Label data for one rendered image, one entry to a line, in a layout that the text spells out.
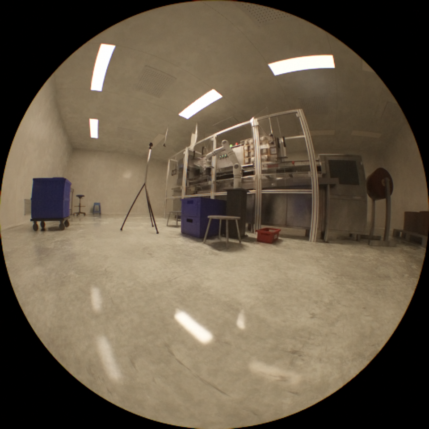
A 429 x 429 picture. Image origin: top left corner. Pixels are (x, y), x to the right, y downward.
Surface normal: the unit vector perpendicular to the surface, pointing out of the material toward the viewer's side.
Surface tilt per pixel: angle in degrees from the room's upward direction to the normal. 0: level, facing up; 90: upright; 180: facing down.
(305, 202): 90
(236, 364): 0
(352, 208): 90
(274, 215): 90
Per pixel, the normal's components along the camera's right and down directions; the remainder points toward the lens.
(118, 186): 0.74, 0.06
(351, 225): -0.68, 0.00
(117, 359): 0.04, -1.00
